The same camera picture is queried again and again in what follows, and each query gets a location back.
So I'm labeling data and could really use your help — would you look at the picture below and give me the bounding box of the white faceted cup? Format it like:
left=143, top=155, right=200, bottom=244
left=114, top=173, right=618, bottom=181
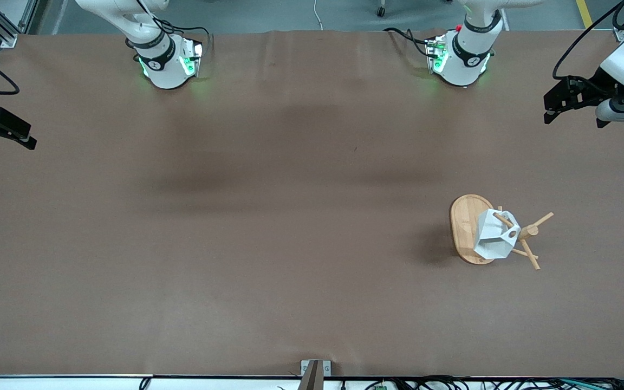
left=473, top=209, right=522, bottom=260

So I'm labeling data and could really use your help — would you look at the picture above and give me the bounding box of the wooden cup rack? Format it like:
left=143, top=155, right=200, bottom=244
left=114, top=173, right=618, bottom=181
left=449, top=194, right=555, bottom=270

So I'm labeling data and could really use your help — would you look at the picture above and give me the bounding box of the yellow floor tape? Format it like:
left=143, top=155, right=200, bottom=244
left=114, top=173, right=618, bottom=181
left=576, top=0, right=596, bottom=30

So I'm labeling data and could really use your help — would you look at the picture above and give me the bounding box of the brown table cover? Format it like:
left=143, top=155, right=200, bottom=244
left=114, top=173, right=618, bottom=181
left=0, top=30, right=624, bottom=378

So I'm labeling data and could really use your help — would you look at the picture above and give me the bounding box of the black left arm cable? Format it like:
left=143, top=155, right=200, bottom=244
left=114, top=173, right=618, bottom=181
left=552, top=0, right=624, bottom=82

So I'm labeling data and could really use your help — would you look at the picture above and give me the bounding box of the aluminium frame beam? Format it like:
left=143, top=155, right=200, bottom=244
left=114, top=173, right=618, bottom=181
left=18, top=0, right=53, bottom=34

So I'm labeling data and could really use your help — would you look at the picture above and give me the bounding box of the black left base cable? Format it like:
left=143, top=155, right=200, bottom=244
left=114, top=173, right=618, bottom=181
left=383, top=27, right=433, bottom=57

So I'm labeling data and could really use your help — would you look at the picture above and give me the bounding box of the black base cable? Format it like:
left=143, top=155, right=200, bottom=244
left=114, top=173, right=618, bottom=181
left=125, top=0, right=212, bottom=55
left=383, top=27, right=433, bottom=57

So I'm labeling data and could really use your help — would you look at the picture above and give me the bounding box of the black right base cable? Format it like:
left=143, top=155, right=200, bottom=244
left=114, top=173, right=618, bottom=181
left=125, top=0, right=212, bottom=55

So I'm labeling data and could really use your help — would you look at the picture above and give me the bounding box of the black cable bundle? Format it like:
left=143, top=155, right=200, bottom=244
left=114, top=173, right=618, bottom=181
left=339, top=375, right=624, bottom=390

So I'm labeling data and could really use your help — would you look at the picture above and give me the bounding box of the grey metal mount bracket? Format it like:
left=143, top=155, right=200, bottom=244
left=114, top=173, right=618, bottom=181
left=300, top=360, right=333, bottom=390

